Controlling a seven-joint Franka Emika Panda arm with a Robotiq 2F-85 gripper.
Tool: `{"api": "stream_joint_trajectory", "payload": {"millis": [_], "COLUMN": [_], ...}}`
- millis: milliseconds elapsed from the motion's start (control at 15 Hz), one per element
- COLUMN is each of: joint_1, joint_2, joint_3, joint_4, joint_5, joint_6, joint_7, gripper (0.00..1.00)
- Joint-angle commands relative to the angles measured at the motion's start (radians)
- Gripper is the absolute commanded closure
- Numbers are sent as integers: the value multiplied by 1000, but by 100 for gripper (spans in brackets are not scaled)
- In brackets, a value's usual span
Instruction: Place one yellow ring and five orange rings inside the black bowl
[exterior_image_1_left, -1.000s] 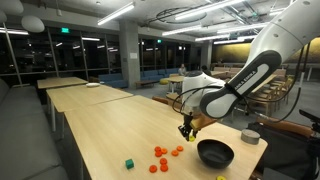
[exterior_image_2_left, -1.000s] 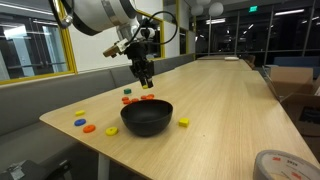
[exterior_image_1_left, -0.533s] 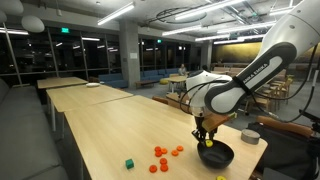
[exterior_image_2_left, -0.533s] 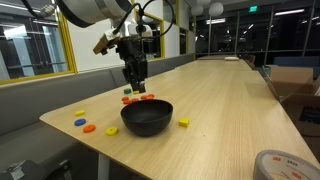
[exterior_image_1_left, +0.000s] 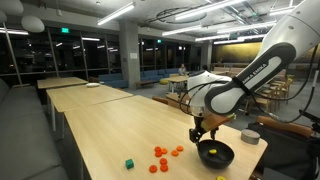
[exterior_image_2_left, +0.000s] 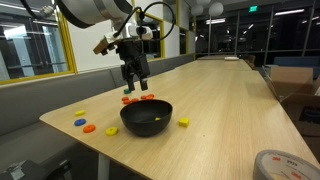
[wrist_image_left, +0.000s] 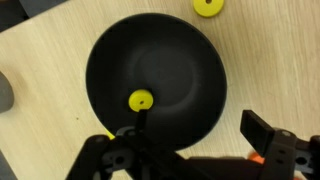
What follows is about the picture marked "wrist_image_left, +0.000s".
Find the yellow cube block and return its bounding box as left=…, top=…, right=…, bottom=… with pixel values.
left=105, top=129, right=116, bottom=140

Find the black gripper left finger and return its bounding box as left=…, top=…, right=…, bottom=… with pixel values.
left=64, top=109, right=214, bottom=180

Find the yellow ring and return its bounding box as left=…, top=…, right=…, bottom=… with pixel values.
left=128, top=88, right=154, bottom=113
left=193, top=0, right=225, bottom=18

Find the black bowl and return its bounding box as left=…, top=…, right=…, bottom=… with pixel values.
left=85, top=12, right=228, bottom=152

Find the grey duct tape roll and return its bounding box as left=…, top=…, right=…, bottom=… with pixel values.
left=0, top=71, right=15, bottom=114

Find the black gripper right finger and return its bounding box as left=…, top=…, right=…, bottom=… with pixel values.
left=241, top=109, right=320, bottom=180

